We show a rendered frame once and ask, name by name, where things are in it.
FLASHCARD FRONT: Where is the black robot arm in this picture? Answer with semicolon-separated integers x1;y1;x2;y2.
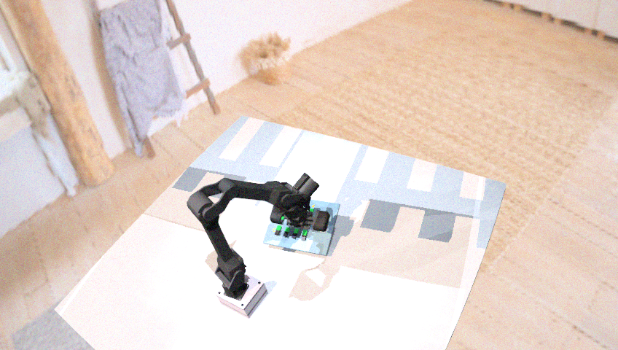
187;173;320;300

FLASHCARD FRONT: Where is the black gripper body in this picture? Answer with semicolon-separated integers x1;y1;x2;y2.
270;202;330;232

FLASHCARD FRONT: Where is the light blue switch panel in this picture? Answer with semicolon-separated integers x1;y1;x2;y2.
263;200;340;256

